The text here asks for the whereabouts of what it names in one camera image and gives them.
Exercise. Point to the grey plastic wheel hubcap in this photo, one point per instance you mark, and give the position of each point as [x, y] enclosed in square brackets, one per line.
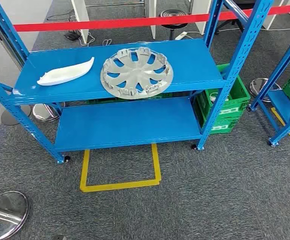
[134, 74]

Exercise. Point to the blue metal shelf rack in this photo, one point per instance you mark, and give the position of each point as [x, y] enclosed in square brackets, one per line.
[282, 102]
[185, 63]

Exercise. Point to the white curved plastic part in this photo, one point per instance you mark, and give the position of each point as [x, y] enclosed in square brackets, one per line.
[65, 73]

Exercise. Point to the white power strip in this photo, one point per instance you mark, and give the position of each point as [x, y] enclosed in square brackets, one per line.
[181, 35]

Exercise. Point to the red barrier belt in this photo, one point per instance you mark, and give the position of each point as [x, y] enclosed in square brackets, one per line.
[109, 24]

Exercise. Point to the black round stool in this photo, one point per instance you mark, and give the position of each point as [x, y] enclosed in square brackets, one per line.
[173, 15]

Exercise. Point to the black router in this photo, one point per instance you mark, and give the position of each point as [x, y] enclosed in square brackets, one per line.
[72, 35]

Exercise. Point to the chrome stanchion base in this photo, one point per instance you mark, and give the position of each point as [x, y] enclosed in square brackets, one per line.
[258, 86]
[5, 215]
[45, 112]

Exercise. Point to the white desk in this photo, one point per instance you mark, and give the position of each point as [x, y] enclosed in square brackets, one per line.
[81, 13]
[272, 13]

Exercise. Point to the black office chair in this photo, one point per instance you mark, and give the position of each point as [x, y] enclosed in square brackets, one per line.
[232, 23]

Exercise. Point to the grey round stanchion base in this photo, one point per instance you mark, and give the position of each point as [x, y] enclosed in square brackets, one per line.
[12, 117]

